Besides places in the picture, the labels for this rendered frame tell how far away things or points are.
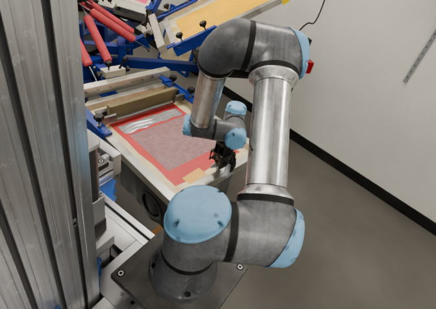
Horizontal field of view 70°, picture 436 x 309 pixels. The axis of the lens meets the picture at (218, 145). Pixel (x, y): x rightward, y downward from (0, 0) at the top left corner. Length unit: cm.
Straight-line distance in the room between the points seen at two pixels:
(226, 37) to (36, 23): 45
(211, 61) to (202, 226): 39
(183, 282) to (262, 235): 19
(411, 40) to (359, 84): 52
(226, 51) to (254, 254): 43
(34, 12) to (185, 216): 37
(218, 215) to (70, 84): 32
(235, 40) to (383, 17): 235
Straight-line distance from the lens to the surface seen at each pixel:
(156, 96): 168
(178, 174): 134
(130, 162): 134
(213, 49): 74
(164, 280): 69
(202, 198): 58
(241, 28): 73
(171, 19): 254
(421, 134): 307
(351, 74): 311
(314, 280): 246
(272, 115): 66
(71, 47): 38
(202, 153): 147
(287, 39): 74
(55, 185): 47
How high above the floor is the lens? 192
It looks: 38 degrees down
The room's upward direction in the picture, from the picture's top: 15 degrees clockwise
